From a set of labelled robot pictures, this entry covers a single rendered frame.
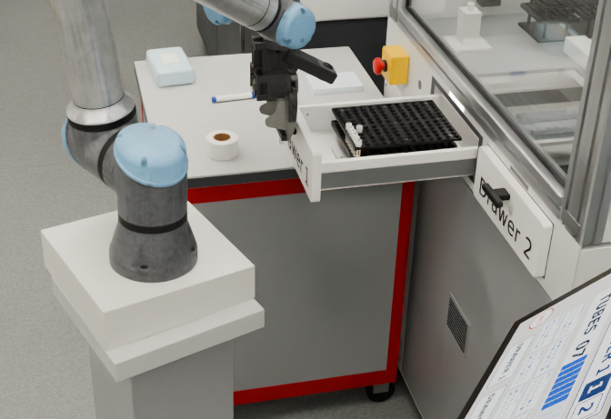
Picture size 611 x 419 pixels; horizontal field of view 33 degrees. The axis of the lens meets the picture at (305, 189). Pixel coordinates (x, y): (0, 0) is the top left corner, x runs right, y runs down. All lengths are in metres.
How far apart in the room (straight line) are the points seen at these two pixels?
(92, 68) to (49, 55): 3.03
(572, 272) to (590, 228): 0.09
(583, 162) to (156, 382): 0.80
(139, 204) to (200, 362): 0.33
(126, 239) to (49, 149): 2.22
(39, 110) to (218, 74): 1.70
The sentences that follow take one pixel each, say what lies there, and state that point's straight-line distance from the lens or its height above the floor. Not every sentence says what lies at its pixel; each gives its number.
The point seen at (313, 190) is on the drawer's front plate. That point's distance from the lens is 1.94.
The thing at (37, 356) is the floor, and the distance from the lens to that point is 2.92.
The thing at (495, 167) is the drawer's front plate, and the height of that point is 0.92.
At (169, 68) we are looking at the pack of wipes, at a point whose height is 0.80.
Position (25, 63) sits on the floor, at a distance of 4.65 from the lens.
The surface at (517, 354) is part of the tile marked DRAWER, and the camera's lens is 1.33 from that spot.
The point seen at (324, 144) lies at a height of 0.84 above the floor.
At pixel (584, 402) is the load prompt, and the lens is 1.07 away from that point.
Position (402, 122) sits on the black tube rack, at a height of 0.90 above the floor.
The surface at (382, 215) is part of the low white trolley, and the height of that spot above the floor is 0.60.
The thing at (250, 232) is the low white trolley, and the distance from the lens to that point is 2.27.
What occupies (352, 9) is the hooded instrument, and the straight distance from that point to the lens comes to 2.85.
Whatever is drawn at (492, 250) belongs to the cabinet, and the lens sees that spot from 2.01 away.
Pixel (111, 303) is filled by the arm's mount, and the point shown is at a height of 0.84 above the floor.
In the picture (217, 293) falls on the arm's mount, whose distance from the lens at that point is 1.75.
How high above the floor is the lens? 1.84
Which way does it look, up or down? 31 degrees down
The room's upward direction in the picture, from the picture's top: 2 degrees clockwise
